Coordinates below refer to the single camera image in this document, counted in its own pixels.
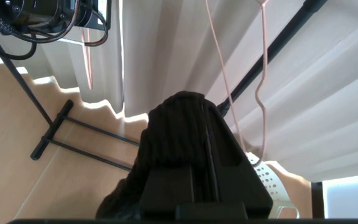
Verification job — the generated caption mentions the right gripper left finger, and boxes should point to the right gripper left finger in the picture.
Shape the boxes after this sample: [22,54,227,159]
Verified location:
[140,164,196,218]

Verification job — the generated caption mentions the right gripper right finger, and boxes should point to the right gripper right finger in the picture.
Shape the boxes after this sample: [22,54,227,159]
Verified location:
[201,99,273,218]

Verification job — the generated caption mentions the black shorts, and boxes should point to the black shorts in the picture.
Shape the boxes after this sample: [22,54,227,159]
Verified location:
[95,90,211,219]

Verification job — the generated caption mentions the white laundry basket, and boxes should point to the white laundry basket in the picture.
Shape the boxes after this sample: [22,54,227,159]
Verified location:
[246,151,301,219]

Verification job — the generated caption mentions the black clothes rack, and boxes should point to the black clothes rack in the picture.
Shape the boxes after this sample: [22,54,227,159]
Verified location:
[0,0,329,172]

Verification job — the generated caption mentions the pink clothes hanger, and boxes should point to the pink clothes hanger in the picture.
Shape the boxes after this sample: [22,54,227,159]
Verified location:
[204,0,270,167]
[81,27,94,90]

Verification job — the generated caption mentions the beige curtain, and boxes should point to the beige curtain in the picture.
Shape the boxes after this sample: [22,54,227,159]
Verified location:
[0,0,358,183]

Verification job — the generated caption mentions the black cable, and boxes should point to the black cable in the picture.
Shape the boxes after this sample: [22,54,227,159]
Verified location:
[0,39,39,62]

